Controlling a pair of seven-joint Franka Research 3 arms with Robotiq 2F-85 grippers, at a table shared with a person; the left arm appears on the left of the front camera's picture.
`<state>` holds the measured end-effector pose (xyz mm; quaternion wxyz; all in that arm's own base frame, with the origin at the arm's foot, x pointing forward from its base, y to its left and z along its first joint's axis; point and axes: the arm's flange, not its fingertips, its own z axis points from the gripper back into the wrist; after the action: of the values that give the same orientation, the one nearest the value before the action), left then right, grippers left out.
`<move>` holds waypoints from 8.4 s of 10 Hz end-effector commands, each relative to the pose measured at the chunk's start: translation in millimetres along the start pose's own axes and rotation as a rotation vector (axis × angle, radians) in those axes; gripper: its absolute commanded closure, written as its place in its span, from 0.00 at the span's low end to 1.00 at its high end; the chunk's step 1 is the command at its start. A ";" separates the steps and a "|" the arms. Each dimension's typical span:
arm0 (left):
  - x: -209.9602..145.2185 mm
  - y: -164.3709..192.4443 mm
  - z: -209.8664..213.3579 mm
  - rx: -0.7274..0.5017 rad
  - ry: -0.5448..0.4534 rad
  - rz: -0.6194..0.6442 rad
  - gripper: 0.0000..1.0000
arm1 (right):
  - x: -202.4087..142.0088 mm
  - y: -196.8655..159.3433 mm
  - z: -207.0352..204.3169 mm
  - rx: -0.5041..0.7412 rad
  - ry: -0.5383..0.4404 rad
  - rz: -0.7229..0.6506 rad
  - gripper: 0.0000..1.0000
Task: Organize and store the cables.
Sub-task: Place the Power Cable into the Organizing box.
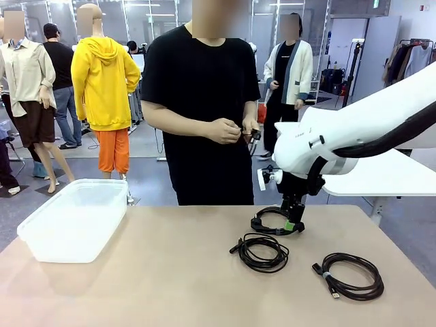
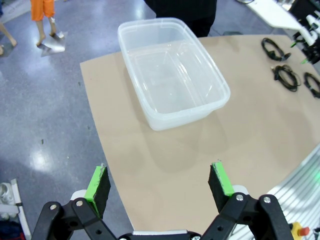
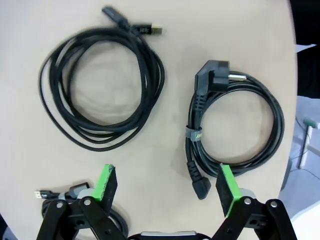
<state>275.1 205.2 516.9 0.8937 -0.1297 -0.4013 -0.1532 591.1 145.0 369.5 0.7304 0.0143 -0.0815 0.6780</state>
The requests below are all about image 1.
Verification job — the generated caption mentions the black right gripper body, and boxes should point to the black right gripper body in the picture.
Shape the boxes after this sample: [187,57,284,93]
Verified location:
[279,172,309,204]

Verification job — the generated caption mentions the black power cable with plug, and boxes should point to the black power cable with plug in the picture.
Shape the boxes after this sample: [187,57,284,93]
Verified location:
[250,206,306,236]

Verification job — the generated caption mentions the small black strap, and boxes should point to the small black strap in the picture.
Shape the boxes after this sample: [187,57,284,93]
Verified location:
[240,128,262,156]

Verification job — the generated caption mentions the thin black cable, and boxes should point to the thin black cable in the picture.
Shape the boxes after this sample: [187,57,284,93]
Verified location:
[229,232,290,273]

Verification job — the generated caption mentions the person's right forearm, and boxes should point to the person's right forearm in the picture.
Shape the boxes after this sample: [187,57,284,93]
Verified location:
[141,98,219,136]

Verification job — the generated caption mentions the person's left forearm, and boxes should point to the person's left forearm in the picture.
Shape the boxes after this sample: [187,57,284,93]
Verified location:
[242,100,257,120]

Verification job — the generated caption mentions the person's left hand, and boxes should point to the person's left hand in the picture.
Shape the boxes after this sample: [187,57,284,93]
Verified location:
[240,115,262,137]

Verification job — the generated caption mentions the person's right hand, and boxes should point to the person's right hand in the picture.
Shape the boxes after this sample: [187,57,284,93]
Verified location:
[206,117,243,146]

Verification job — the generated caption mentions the wooden shoe rack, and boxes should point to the wooden shoe rack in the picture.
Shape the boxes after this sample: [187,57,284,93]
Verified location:
[308,80,321,105]

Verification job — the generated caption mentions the white table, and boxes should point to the white table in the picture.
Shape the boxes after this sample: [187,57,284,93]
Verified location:
[274,121,436,225]

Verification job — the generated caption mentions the person in white cardigan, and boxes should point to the person in white cardigan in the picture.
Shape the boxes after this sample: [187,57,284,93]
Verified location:
[260,13,314,161]

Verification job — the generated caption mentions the black luggage pile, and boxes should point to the black luggage pile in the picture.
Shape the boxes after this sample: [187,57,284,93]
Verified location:
[322,67,350,95]

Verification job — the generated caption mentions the person in black t-shirt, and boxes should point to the person in black t-shirt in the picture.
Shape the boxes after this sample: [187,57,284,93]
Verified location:
[140,0,262,206]

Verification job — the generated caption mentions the black tripod stand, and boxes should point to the black tripod stand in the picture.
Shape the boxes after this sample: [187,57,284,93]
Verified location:
[342,38,365,108]

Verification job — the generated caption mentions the clothes rack with garments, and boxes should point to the clothes rack with garments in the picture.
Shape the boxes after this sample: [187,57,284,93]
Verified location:
[383,38,436,86]

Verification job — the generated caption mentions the dark-haired background person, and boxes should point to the dark-haired background person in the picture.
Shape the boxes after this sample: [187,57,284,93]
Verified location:
[126,40,147,55]

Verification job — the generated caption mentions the mannequin in yellow hoodie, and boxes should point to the mannequin in yellow hoodie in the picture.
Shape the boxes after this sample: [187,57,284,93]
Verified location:
[70,3,142,202]

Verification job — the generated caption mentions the translucent plastic storage box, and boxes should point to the translucent plastic storage box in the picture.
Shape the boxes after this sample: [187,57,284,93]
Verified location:
[16,178,129,264]

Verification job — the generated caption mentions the person in black cap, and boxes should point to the person in black cap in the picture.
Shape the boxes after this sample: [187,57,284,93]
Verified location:
[42,22,84,151]

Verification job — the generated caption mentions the mannequin in beige shirt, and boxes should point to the mannequin in beige shirt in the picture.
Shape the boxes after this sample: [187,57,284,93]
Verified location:
[0,10,76,195]

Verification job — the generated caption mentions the mannequin in dark trousers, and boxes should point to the mannequin in dark trousers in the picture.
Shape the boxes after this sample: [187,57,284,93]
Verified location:
[0,16,21,197]

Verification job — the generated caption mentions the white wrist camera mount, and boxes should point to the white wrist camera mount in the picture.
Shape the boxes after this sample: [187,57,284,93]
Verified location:
[255,165,284,191]

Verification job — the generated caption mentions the braided black USB cable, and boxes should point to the braided black USB cable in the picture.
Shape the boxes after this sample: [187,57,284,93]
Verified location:
[311,251,385,302]

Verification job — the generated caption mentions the black arm cable sleeve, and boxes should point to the black arm cable sleeve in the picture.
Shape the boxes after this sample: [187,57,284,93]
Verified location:
[305,100,436,198]

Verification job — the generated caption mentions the black mannequin base plate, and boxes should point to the black mannequin base plate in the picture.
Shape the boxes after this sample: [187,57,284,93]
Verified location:
[35,180,71,198]
[0,183,31,198]

